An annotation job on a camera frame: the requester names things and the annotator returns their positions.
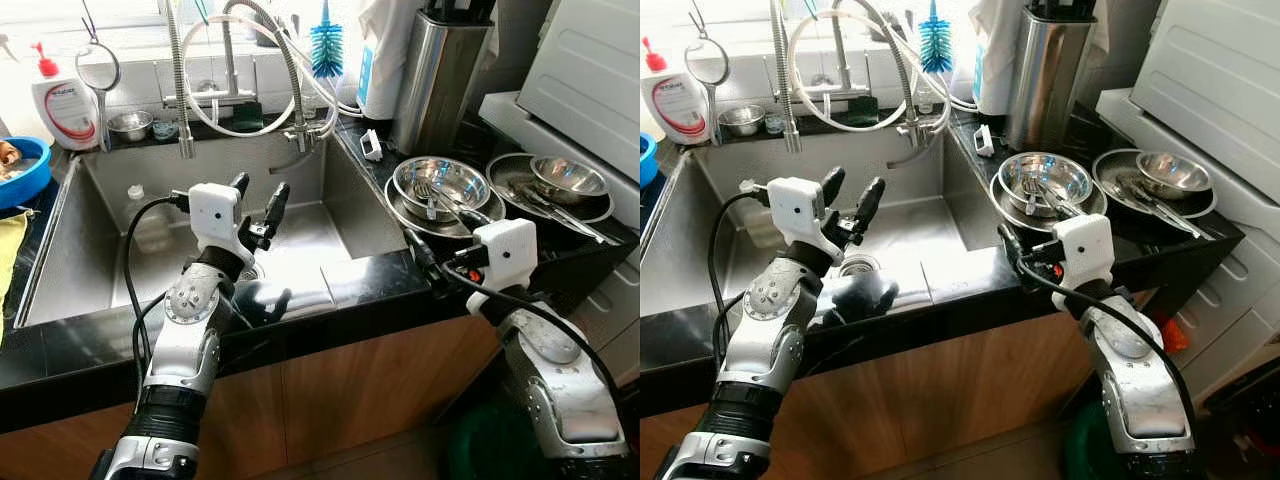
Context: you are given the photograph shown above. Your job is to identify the white towel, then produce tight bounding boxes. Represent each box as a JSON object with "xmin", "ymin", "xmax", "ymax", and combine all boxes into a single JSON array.
[
  {"xmin": 355, "ymin": 0, "xmax": 431, "ymax": 121},
  {"xmin": 968, "ymin": 0, "xmax": 1036, "ymax": 116}
]

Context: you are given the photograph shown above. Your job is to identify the dark green sponge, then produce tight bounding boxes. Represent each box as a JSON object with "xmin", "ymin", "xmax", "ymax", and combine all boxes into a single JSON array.
[
  {"xmin": 228, "ymin": 100, "xmax": 266, "ymax": 133},
  {"xmin": 838, "ymin": 95, "xmax": 876, "ymax": 128}
]

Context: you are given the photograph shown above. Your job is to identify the clear plastic bottle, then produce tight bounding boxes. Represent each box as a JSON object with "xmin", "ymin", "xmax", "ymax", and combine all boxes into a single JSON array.
[
  {"xmin": 125, "ymin": 184, "xmax": 173, "ymax": 251},
  {"xmin": 738, "ymin": 178, "xmax": 786, "ymax": 249}
]

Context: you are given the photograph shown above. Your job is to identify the steel spoon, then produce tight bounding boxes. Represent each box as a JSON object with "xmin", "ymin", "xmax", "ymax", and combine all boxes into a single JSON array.
[
  {"xmin": 1045, "ymin": 185, "xmax": 1091, "ymax": 217},
  {"xmin": 440, "ymin": 190, "xmax": 493, "ymax": 229}
]

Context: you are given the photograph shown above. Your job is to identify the steel wall tap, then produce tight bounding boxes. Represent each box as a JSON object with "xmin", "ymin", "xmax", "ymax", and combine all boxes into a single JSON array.
[
  {"xmin": 775, "ymin": 15, "xmax": 886, "ymax": 106},
  {"xmin": 165, "ymin": 20, "xmax": 279, "ymax": 111}
]

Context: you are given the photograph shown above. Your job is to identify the black knife holder insert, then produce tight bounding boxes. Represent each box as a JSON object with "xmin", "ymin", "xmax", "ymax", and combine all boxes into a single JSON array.
[
  {"xmin": 425, "ymin": 0, "xmax": 496, "ymax": 26},
  {"xmin": 1030, "ymin": 0, "xmax": 1099, "ymax": 23}
]

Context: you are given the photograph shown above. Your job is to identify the round steel mesh strainer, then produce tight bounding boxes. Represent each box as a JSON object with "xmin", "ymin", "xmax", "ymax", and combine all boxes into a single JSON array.
[
  {"xmin": 75, "ymin": 38, "xmax": 123, "ymax": 153},
  {"xmin": 685, "ymin": 33, "xmax": 731, "ymax": 146}
]

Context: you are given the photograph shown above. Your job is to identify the steel tongs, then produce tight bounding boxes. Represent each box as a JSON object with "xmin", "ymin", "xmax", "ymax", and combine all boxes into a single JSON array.
[
  {"xmin": 510, "ymin": 180, "xmax": 623, "ymax": 246},
  {"xmin": 1115, "ymin": 175, "xmax": 1206, "ymax": 241}
]

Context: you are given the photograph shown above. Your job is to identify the wooden cabinet door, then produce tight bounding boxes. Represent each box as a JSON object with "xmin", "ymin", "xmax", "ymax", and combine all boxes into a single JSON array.
[
  {"xmin": 640, "ymin": 340, "xmax": 886, "ymax": 480},
  {"xmin": 885, "ymin": 310, "xmax": 1096, "ymax": 451},
  {"xmin": 0, "ymin": 355, "xmax": 286, "ymax": 480},
  {"xmin": 280, "ymin": 315, "xmax": 501, "ymax": 451}
]

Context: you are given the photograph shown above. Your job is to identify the blue bottle brush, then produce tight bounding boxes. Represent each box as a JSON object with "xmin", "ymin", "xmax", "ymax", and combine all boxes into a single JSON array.
[
  {"xmin": 918, "ymin": 0, "xmax": 954, "ymax": 74},
  {"xmin": 309, "ymin": 0, "xmax": 345, "ymax": 79}
]

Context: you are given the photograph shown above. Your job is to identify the steel knife block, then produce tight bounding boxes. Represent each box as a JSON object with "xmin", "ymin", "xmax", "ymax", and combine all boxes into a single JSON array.
[
  {"xmin": 1005, "ymin": 8, "xmax": 1098, "ymax": 153},
  {"xmin": 392, "ymin": 10, "xmax": 493, "ymax": 156}
]

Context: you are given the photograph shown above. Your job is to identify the small steel bowl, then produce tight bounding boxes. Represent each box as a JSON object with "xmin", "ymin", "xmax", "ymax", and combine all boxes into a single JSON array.
[
  {"xmin": 108, "ymin": 110, "xmax": 154, "ymax": 143},
  {"xmin": 718, "ymin": 105, "xmax": 765, "ymax": 138}
]

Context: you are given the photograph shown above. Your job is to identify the steel corrugated sprayer hose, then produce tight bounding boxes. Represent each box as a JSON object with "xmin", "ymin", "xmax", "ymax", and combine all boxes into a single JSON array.
[
  {"xmin": 770, "ymin": 0, "xmax": 804, "ymax": 154},
  {"xmin": 163, "ymin": 0, "xmax": 198, "ymax": 161}
]

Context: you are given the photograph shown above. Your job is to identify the yellow cloth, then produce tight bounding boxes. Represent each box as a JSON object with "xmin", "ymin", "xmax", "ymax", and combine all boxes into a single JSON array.
[{"xmin": 0, "ymin": 210, "xmax": 31, "ymax": 341}]

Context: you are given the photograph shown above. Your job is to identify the white soap bottle red pump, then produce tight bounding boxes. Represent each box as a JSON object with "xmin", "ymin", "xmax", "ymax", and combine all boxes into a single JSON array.
[
  {"xmin": 642, "ymin": 37, "xmax": 713, "ymax": 146},
  {"xmin": 30, "ymin": 42, "xmax": 101, "ymax": 151}
]

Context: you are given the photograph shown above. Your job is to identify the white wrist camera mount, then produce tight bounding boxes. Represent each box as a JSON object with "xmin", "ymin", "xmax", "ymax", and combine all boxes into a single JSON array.
[
  {"xmin": 472, "ymin": 218, "xmax": 539, "ymax": 293},
  {"xmin": 188, "ymin": 183, "xmax": 246, "ymax": 263},
  {"xmin": 1052, "ymin": 213, "xmax": 1117, "ymax": 291},
  {"xmin": 767, "ymin": 177, "xmax": 831, "ymax": 263}
]

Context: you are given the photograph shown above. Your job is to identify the grey flexible gooseneck faucet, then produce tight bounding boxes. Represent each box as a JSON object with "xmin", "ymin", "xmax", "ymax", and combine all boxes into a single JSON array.
[
  {"xmin": 835, "ymin": 0, "xmax": 941, "ymax": 169},
  {"xmin": 222, "ymin": 0, "xmax": 331, "ymax": 173}
]

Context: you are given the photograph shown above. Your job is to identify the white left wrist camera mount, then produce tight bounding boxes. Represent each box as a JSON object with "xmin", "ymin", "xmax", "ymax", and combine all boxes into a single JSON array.
[
  {"xmin": 188, "ymin": 183, "xmax": 246, "ymax": 263},
  {"xmin": 767, "ymin": 177, "xmax": 831, "ymax": 263}
]

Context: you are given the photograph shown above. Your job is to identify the green bucket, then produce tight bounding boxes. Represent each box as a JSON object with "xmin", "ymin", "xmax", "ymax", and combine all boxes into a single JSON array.
[
  {"xmin": 1060, "ymin": 400, "xmax": 1113, "ymax": 480},
  {"xmin": 447, "ymin": 400, "xmax": 536, "ymax": 480}
]

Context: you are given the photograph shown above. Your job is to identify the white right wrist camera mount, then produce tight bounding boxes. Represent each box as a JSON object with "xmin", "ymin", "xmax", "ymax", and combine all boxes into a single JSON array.
[
  {"xmin": 1052, "ymin": 213, "xmax": 1117, "ymax": 291},
  {"xmin": 472, "ymin": 218, "xmax": 539, "ymax": 293}
]

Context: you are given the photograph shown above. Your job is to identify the orange object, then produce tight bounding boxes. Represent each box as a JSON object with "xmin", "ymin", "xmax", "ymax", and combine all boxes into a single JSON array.
[{"xmin": 1158, "ymin": 315, "xmax": 1191, "ymax": 353}]

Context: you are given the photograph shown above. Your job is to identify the steel fork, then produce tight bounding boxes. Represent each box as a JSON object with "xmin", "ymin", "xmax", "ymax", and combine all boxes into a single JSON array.
[
  {"xmin": 1022, "ymin": 175, "xmax": 1053, "ymax": 216},
  {"xmin": 412, "ymin": 178, "xmax": 443, "ymax": 219}
]

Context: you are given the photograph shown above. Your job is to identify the round steel plate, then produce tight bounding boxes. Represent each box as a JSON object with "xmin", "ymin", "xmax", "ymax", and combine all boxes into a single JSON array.
[
  {"xmin": 487, "ymin": 152, "xmax": 616, "ymax": 226},
  {"xmin": 990, "ymin": 168, "xmax": 1109, "ymax": 236},
  {"xmin": 1092, "ymin": 148, "xmax": 1219, "ymax": 221},
  {"xmin": 384, "ymin": 172, "xmax": 501, "ymax": 241}
]

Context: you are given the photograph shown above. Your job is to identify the stainless steel sink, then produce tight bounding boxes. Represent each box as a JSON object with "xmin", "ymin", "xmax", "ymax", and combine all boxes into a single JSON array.
[
  {"xmin": 650, "ymin": 130, "xmax": 1001, "ymax": 321},
  {"xmin": 15, "ymin": 135, "xmax": 409, "ymax": 329}
]

